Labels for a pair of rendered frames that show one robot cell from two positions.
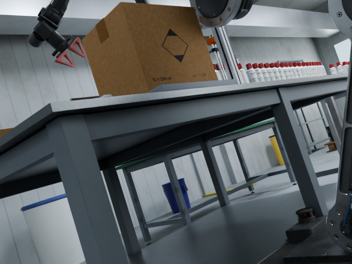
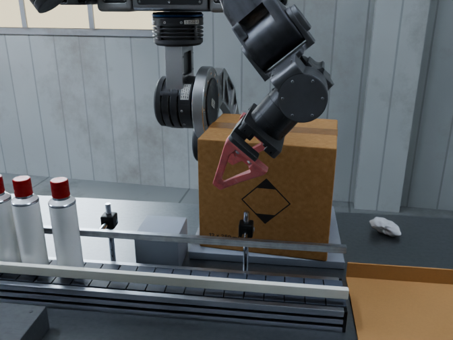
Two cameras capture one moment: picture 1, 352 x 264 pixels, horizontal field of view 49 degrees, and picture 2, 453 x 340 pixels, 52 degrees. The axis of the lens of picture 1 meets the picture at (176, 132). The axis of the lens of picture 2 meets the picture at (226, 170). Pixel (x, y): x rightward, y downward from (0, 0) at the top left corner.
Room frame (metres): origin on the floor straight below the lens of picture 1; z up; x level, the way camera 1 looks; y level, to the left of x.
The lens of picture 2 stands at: (1.90, 0.83, 1.42)
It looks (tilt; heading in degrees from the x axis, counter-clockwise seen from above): 21 degrees down; 236
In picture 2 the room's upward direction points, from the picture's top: straight up
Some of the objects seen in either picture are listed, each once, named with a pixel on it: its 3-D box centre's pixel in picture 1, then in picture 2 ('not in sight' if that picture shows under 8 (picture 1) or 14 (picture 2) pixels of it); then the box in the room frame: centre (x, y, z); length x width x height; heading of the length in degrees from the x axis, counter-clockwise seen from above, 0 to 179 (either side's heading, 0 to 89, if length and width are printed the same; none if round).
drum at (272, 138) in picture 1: (282, 147); not in sight; (7.69, -1.93, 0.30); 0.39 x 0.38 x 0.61; 134
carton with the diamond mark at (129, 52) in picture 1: (150, 61); (270, 181); (1.22, 0.01, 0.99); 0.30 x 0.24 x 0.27; 133
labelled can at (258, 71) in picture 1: (259, 79); not in sight; (2.33, -0.59, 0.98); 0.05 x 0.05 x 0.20
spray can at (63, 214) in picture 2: not in sight; (65, 227); (1.70, -0.04, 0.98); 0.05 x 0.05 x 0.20
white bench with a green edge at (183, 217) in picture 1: (217, 175); not in sight; (4.12, -0.27, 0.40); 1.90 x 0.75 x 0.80; 134
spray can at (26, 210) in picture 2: not in sight; (29, 225); (1.76, -0.09, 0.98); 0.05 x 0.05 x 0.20
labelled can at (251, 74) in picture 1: (253, 79); not in sight; (2.28, -0.54, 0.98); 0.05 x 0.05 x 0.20
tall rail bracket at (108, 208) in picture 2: not in sight; (108, 242); (1.62, -0.05, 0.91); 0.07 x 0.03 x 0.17; 49
